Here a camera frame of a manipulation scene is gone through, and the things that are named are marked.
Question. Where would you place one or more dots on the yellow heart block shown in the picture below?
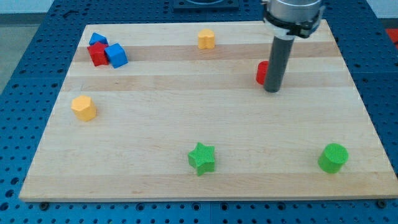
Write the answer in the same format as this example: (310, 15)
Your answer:
(206, 39)

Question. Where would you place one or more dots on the blue triangle block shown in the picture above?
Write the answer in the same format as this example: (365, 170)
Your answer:
(95, 37)

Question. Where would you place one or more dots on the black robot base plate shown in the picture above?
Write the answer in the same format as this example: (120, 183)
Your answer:
(204, 4)

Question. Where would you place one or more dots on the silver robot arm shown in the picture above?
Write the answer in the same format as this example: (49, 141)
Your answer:
(287, 19)

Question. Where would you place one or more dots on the red cylinder block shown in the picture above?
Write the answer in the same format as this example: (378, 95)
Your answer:
(261, 72)

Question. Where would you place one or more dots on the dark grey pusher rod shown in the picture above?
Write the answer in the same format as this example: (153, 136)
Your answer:
(278, 60)

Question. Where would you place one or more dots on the wooden board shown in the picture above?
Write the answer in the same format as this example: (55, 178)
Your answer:
(152, 111)

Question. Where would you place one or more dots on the green cylinder block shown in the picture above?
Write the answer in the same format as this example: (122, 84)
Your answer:
(333, 158)

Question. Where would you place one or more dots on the green star block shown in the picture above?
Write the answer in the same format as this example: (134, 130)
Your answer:
(202, 158)

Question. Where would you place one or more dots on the red star block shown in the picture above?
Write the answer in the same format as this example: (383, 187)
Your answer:
(97, 54)

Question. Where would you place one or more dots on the blue cube block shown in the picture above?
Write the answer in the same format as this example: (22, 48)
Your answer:
(116, 55)

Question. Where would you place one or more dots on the yellow hexagon block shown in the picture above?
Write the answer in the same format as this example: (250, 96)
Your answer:
(84, 108)

